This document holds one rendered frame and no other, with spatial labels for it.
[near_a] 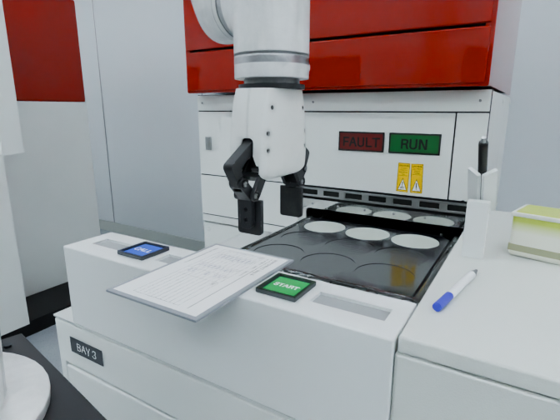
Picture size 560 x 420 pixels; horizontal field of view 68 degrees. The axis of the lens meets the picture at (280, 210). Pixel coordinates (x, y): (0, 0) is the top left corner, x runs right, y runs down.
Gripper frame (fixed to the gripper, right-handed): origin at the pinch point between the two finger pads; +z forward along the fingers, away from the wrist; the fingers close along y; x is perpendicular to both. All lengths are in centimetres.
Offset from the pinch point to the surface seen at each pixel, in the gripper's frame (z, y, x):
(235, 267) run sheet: 8.8, -1.9, -7.4
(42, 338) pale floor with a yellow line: 105, -60, -182
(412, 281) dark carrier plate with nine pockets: 15.2, -25.0, 11.7
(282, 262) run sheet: 8.8, -6.8, -2.6
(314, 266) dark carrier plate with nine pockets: 15.2, -22.6, -5.3
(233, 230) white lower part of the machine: 24, -58, -51
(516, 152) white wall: 10, -206, 19
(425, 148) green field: -4, -57, 5
